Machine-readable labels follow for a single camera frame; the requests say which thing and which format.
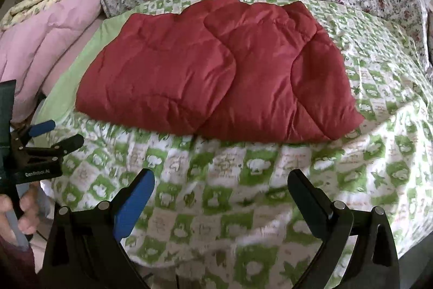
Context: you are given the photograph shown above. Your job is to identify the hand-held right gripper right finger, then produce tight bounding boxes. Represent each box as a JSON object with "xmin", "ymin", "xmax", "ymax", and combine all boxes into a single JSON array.
[{"xmin": 287, "ymin": 168, "xmax": 400, "ymax": 289}]

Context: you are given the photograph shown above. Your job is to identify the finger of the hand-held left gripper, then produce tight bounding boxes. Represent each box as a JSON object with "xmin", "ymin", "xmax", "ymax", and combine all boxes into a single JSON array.
[
  {"xmin": 12, "ymin": 120, "xmax": 57, "ymax": 145},
  {"xmin": 20, "ymin": 134, "xmax": 84, "ymax": 157}
]

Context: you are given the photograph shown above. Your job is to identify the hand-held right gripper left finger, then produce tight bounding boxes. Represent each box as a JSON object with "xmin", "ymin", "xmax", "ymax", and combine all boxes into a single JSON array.
[{"xmin": 40, "ymin": 168, "xmax": 156, "ymax": 289}]

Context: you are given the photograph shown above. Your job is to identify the red padded jacket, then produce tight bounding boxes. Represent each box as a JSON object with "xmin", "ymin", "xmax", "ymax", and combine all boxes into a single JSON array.
[{"xmin": 75, "ymin": 0, "xmax": 365, "ymax": 143}]

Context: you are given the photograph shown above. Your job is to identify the person's left forearm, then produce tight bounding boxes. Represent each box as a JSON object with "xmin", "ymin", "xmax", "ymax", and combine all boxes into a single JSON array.
[{"xmin": 0, "ymin": 235, "xmax": 38, "ymax": 289}]

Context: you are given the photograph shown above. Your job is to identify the person's left hand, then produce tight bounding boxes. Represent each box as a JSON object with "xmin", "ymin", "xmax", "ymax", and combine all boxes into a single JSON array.
[{"xmin": 0, "ymin": 181, "xmax": 44, "ymax": 244}]

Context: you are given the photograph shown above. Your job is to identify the green checkered blanket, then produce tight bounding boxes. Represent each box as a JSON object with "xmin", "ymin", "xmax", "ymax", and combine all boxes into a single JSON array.
[{"xmin": 32, "ymin": 0, "xmax": 433, "ymax": 289}]

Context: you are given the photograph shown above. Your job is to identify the pink quilt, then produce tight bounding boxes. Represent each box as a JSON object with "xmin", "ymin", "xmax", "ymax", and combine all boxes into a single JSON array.
[{"xmin": 0, "ymin": 0, "xmax": 104, "ymax": 122}]

